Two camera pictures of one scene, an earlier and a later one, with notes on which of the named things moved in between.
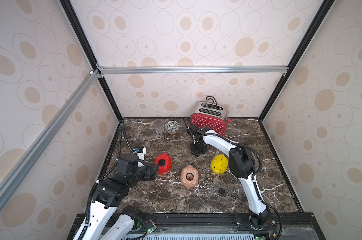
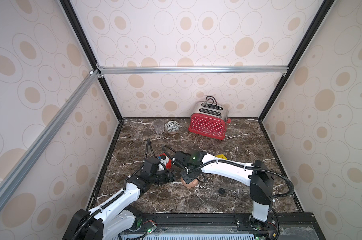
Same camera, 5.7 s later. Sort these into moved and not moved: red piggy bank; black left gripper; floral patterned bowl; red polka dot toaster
Moved: black left gripper
Not moved: red piggy bank; floral patterned bowl; red polka dot toaster
